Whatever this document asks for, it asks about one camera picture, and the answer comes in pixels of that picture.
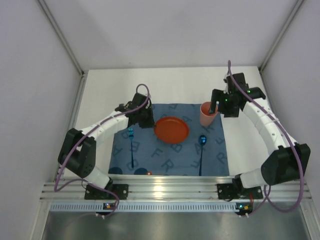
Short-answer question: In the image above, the blue metallic fork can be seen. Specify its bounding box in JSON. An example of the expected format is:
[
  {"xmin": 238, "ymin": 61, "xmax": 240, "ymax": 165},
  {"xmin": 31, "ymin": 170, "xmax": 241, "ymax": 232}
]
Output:
[{"xmin": 128, "ymin": 127, "xmax": 134, "ymax": 169}]

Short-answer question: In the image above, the pink plastic cup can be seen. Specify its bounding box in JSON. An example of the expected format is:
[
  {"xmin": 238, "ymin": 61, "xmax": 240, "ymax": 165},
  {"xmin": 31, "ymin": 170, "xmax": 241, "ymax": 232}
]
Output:
[{"xmin": 199, "ymin": 101, "xmax": 218, "ymax": 127}]

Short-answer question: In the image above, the orange-red plate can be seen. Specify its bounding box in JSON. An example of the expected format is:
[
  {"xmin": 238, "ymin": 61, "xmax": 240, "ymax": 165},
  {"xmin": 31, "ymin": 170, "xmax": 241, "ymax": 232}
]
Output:
[{"xmin": 154, "ymin": 116, "xmax": 190, "ymax": 144}]

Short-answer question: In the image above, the blue lettered placemat cloth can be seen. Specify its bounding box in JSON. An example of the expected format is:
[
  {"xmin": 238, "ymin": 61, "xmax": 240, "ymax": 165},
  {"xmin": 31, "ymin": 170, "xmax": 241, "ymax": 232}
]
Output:
[{"xmin": 108, "ymin": 103, "xmax": 229, "ymax": 176}]

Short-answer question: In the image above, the blue metallic spoon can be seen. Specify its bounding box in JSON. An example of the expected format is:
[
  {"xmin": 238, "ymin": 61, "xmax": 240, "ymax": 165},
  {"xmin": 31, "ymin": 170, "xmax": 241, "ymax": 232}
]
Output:
[{"xmin": 198, "ymin": 134, "xmax": 207, "ymax": 176}]

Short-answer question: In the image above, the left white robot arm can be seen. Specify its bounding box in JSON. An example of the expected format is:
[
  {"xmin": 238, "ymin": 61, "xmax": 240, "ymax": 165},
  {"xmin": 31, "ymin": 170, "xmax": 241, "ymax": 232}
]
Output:
[{"xmin": 57, "ymin": 92, "xmax": 155, "ymax": 190}]

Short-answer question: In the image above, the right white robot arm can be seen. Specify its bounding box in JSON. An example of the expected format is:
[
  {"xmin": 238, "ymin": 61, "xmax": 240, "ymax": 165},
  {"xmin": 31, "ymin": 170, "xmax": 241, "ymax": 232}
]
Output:
[{"xmin": 209, "ymin": 72, "xmax": 311, "ymax": 192}]

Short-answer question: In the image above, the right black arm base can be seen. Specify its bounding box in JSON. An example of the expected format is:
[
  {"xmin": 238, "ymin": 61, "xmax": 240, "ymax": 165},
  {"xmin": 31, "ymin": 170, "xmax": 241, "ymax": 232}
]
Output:
[{"xmin": 216, "ymin": 183, "xmax": 263, "ymax": 202}]

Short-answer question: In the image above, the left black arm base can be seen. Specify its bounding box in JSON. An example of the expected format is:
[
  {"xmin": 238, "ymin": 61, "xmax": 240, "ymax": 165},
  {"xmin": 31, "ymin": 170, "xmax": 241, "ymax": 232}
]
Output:
[{"xmin": 84, "ymin": 183, "xmax": 130, "ymax": 201}]

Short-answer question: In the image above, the aluminium mounting rail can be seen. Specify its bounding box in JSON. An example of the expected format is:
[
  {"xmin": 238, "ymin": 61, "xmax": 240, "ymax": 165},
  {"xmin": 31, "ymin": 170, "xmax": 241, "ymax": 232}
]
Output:
[{"xmin": 39, "ymin": 175, "xmax": 312, "ymax": 201}]

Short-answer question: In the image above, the perforated cable duct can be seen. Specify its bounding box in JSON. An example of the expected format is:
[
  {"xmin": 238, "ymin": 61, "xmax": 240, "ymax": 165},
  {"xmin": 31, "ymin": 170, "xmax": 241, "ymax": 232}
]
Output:
[{"xmin": 50, "ymin": 202, "xmax": 251, "ymax": 213}]

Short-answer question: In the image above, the right corner frame post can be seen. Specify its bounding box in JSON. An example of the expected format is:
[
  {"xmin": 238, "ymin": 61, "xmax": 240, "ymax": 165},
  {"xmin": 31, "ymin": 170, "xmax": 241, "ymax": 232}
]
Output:
[{"xmin": 258, "ymin": 0, "xmax": 306, "ymax": 73}]

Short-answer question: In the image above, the corner frame post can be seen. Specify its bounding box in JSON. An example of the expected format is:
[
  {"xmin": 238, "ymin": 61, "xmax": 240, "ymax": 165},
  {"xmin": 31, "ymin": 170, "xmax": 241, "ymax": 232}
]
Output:
[
  {"xmin": 35, "ymin": 0, "xmax": 84, "ymax": 76},
  {"xmin": 258, "ymin": 0, "xmax": 306, "ymax": 73}
]

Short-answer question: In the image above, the left corner frame post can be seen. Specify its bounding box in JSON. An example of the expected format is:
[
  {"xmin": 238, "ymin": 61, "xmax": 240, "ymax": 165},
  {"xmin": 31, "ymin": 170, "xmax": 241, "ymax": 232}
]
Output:
[{"xmin": 35, "ymin": 0, "xmax": 84, "ymax": 76}]

